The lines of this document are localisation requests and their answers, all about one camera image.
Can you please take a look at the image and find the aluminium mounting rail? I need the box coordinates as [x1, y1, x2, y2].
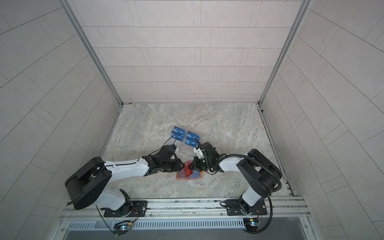
[58, 196, 311, 221]

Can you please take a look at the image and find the orange card holder wallet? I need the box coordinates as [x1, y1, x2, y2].
[176, 169, 202, 180]

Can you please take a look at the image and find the left circuit board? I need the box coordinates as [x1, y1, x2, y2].
[113, 221, 133, 236]

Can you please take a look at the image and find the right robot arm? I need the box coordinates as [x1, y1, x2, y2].
[188, 142, 282, 215]

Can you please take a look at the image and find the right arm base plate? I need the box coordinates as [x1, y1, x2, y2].
[220, 199, 268, 216]

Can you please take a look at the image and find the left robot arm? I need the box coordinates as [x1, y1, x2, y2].
[65, 145, 185, 211]

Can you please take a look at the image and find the right clear card display stand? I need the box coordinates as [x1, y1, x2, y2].
[185, 132, 201, 148]

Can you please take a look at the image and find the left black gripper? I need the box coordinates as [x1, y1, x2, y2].
[159, 159, 188, 173]

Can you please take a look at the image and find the circuit board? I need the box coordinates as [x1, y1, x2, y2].
[243, 219, 260, 233]
[113, 221, 133, 236]

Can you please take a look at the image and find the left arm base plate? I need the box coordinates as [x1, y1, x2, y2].
[102, 201, 148, 218]

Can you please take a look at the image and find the black corrugated cable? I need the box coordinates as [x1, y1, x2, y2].
[193, 137, 283, 196]

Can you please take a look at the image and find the right circuit board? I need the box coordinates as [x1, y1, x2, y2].
[243, 219, 260, 233]

